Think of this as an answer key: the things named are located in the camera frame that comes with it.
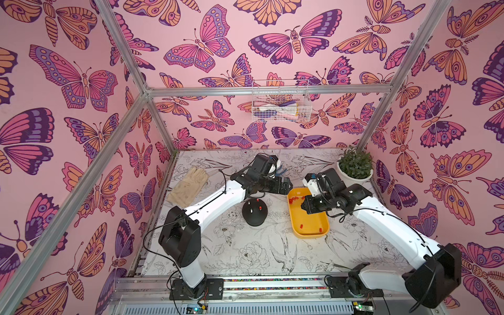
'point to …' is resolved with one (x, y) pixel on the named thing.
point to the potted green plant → (355, 167)
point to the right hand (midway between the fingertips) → (303, 204)
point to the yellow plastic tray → (305, 225)
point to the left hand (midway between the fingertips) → (287, 185)
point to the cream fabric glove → (186, 191)
